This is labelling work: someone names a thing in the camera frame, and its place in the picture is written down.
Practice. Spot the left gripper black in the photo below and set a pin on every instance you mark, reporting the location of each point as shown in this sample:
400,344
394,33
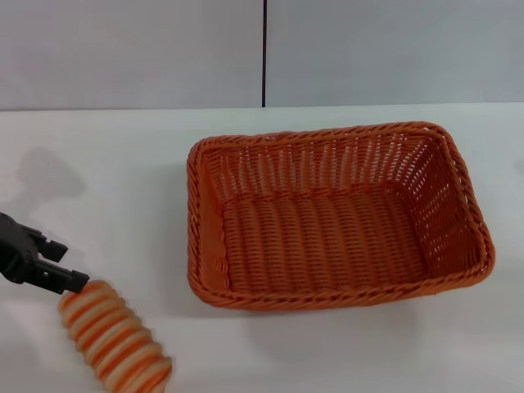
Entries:
16,249

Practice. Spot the orange white striped bread roll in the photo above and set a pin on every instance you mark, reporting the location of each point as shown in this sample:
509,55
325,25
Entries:
114,340

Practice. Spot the orange woven plastic basket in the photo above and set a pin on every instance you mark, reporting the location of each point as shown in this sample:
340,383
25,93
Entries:
327,237

